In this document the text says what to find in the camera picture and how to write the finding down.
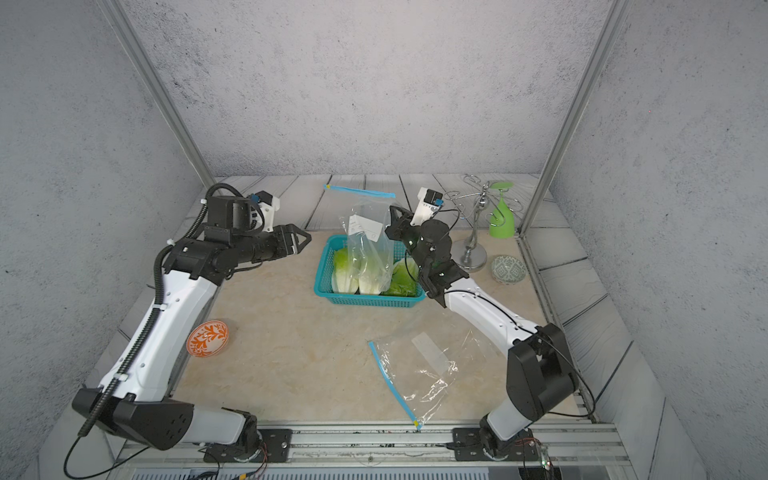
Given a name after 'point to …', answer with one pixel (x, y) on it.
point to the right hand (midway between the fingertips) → (387, 205)
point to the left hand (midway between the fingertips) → (308, 238)
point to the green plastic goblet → (501, 217)
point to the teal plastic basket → (323, 288)
